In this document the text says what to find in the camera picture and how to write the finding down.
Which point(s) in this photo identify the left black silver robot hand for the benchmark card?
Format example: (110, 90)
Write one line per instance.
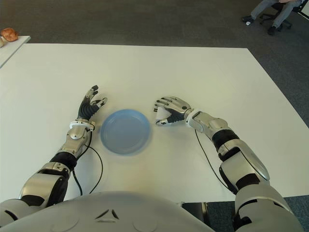
(87, 110)

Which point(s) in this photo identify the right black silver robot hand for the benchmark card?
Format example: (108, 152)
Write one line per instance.
(179, 106)

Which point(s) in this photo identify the white charger block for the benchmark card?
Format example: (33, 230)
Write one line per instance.
(162, 114)

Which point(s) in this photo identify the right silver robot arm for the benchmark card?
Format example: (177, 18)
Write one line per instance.
(243, 166)

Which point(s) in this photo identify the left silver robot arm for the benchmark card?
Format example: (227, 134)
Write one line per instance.
(74, 135)

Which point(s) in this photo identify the blue round plate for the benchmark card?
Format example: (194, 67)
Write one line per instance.
(125, 133)

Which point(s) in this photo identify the small white table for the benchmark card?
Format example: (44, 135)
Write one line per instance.
(13, 49)

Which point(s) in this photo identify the grey robot torso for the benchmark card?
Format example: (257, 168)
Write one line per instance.
(108, 212)

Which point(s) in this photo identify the red-brown round fruit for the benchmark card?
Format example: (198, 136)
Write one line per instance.
(9, 34)

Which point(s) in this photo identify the beige round fruit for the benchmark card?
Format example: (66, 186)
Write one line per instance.
(1, 41)

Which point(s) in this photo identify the black office chair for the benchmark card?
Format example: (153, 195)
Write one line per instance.
(266, 16)

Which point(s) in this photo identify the seated person in jeans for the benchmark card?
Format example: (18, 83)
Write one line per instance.
(260, 8)

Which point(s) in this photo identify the black frame under table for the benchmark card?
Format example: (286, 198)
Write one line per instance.
(193, 211)

